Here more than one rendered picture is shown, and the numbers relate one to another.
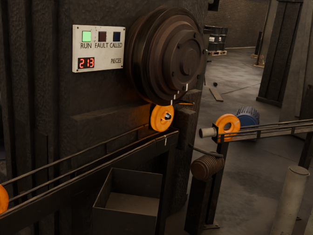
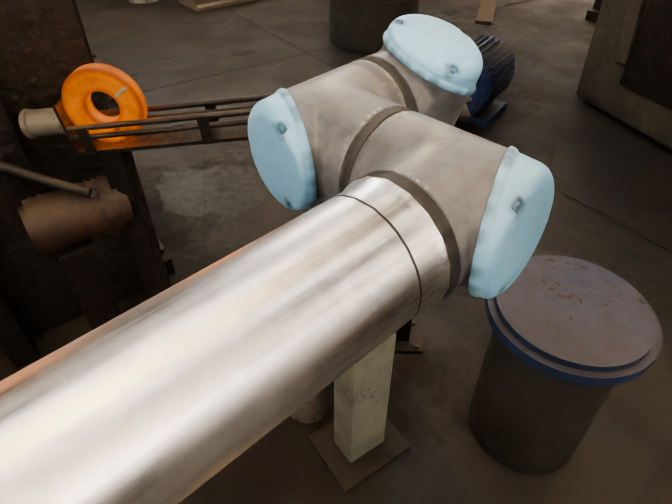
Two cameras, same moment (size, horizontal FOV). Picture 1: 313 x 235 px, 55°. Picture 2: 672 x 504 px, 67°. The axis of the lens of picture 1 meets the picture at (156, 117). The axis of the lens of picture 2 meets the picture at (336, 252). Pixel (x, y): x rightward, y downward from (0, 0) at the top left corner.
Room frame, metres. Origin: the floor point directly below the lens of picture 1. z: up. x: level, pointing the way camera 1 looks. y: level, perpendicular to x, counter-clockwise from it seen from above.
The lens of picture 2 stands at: (0.94, -1.16, 1.14)
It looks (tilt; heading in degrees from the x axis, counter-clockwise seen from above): 41 degrees down; 17
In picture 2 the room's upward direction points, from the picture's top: straight up
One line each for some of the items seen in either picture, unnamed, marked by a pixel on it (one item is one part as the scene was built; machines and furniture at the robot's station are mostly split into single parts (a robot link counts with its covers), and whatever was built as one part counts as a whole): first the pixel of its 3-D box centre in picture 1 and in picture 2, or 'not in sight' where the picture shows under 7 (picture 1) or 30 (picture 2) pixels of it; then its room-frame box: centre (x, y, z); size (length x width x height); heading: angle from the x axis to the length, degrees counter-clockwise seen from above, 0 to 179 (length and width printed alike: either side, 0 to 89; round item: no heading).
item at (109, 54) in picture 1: (100, 48); not in sight; (1.27, 0.26, 1.15); 0.26 x 0.02 x 0.18; 142
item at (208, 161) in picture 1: (202, 193); (107, 277); (1.65, -0.34, 0.27); 0.22 x 0.13 x 0.53; 142
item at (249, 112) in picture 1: (246, 121); (476, 76); (3.50, -1.10, 0.17); 0.57 x 0.31 x 0.34; 162
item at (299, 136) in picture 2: not in sight; (336, 137); (1.30, -1.05, 0.94); 0.12 x 0.12 x 0.09; 59
